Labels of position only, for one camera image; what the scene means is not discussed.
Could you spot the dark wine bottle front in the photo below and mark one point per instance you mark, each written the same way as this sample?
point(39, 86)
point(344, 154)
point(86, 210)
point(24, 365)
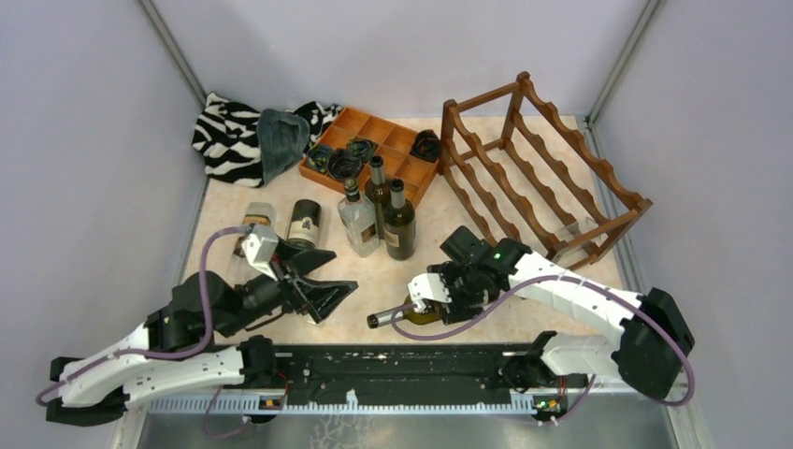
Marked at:
point(399, 223)

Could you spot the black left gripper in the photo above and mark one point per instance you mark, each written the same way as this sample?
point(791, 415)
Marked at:
point(321, 297)

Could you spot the clear glass bottle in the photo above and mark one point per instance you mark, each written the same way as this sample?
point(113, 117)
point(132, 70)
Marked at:
point(568, 236)

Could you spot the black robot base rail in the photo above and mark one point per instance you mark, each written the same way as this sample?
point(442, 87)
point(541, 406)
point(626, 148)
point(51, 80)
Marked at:
point(473, 378)

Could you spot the dark wine bottle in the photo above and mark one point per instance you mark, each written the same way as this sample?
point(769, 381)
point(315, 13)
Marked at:
point(399, 223)
point(377, 190)
point(305, 224)

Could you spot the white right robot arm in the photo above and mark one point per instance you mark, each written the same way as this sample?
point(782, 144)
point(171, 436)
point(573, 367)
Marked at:
point(641, 338)

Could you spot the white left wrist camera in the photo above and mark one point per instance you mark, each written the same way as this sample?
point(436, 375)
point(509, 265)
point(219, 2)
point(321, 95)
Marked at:
point(258, 248)

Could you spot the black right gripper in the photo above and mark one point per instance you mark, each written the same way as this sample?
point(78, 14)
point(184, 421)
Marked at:
point(456, 311)

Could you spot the standing dark wine bottle back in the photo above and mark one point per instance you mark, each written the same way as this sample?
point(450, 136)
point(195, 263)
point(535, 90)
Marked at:
point(377, 190)

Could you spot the wooden wine rack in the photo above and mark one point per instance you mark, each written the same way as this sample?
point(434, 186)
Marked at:
point(521, 172)

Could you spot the zebra striped cloth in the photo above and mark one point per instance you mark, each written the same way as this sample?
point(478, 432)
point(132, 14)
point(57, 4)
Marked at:
point(225, 136)

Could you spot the orange wooden compartment tray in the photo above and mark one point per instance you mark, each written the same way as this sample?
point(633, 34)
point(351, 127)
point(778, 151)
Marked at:
point(363, 135)

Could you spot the dark wine bottle lying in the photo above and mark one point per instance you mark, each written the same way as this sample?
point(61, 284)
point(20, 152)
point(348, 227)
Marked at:
point(305, 224)

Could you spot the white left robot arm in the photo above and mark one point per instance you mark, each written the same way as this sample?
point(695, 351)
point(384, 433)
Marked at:
point(174, 349)

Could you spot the standing clear bottle black cap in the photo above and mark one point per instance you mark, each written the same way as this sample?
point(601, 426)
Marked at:
point(358, 216)

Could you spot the green wine bottle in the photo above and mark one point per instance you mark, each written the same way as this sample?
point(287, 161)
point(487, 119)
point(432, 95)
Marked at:
point(429, 315)

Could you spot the black rolled item right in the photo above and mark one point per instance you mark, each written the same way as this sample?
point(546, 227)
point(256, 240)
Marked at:
point(426, 146)

